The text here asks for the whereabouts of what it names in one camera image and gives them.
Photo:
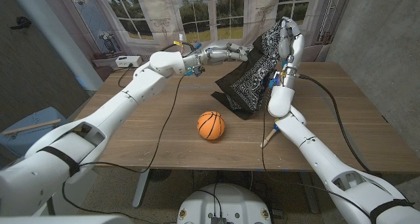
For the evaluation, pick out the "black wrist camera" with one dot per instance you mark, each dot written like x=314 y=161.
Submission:
x=275 y=79
x=197 y=71

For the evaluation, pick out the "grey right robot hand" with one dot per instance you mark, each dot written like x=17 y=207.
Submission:
x=295 y=46

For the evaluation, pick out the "printed window backdrop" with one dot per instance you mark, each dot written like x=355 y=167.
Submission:
x=210 y=20

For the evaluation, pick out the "white robot torso edge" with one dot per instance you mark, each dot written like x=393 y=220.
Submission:
x=65 y=220

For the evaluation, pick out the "black wall fixture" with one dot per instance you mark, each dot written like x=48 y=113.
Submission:
x=21 y=22

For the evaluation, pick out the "black paisley bandana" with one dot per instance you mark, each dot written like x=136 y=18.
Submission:
x=252 y=79

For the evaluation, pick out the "white table leg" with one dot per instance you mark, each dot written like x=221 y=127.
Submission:
x=141 y=188

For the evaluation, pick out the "orange basketball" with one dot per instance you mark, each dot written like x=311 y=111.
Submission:
x=211 y=125

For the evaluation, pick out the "white pillar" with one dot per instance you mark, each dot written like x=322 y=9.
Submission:
x=59 y=36

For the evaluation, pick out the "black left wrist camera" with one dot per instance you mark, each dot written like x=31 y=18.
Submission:
x=197 y=71

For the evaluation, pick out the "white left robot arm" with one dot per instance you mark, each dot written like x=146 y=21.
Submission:
x=115 y=109

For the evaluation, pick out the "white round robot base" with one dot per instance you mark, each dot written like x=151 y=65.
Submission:
x=226 y=204

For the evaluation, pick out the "white power box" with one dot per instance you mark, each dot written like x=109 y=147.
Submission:
x=128 y=61

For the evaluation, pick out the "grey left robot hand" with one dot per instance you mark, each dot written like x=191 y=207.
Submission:
x=226 y=52

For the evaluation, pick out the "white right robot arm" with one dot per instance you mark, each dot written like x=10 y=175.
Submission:
x=328 y=165

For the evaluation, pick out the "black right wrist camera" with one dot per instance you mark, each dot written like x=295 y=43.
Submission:
x=275 y=79

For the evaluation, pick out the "wooden stick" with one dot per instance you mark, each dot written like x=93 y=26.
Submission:
x=267 y=139
x=33 y=126

